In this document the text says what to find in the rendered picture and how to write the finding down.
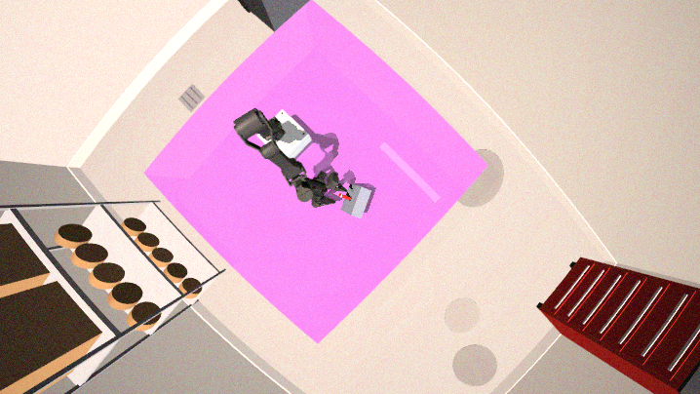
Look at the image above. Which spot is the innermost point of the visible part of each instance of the grey square panel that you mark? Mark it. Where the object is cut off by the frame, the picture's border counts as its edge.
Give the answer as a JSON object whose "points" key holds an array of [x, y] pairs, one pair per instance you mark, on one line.
{"points": [[359, 198]]}

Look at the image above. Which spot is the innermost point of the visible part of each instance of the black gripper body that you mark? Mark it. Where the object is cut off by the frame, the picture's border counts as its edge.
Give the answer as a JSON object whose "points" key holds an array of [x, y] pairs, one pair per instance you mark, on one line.
{"points": [[319, 188]]}

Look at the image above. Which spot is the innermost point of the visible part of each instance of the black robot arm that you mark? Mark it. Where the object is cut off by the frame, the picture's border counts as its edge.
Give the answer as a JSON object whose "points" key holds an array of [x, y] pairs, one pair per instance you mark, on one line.
{"points": [[253, 123]]}

